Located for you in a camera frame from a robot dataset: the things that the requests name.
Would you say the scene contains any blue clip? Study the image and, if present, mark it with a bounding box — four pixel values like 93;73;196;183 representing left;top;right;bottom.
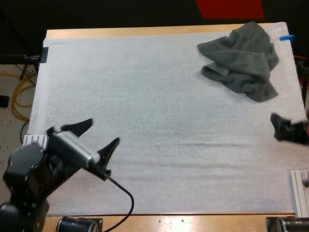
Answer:
280;34;296;43

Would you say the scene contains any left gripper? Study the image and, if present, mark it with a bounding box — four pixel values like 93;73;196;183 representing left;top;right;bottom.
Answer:
33;117;121;196

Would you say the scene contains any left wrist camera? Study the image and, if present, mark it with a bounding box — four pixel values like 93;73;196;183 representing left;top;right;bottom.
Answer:
50;132;101;167

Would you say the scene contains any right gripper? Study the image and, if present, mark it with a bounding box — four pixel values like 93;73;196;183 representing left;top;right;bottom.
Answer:
270;113;309;146

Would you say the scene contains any black cable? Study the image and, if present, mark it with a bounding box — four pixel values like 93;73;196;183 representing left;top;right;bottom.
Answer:
88;162;135;232

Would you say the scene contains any dark clamp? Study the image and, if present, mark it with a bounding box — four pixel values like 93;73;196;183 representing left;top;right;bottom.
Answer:
40;46;50;64

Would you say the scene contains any pile of grey-green towels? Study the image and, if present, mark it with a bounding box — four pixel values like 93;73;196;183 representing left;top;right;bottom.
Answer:
197;21;281;103

